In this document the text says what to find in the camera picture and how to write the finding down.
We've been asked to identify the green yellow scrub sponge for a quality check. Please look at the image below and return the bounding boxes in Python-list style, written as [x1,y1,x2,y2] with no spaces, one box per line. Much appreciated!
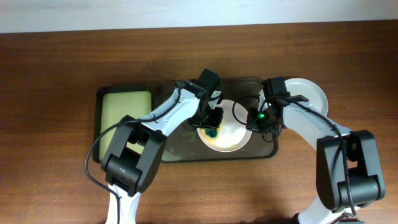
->
[200,124,223,141]

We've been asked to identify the pale pink plate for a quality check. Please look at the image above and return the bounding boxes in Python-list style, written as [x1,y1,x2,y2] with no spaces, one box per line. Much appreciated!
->
[197,100,252,152]

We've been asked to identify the pale blue plate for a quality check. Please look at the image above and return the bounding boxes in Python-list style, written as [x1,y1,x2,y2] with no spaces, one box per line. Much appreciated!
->
[285,78,328,116]

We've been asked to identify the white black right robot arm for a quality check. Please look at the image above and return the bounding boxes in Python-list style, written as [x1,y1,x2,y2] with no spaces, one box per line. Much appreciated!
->
[246,77,386,223]

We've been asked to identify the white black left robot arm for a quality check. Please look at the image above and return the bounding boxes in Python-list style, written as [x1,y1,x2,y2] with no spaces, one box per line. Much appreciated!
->
[100,69,223,223]

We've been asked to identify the large brown tray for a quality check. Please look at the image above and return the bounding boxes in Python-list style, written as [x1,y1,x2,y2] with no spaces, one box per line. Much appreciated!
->
[162,77,279,163]

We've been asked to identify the small black tray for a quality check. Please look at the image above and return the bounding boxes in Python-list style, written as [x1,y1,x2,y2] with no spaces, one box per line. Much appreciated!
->
[92,85,155,164]

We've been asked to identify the yellow-green foam pad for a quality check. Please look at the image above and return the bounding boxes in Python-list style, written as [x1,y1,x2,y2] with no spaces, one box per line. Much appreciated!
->
[98,90,153,156]

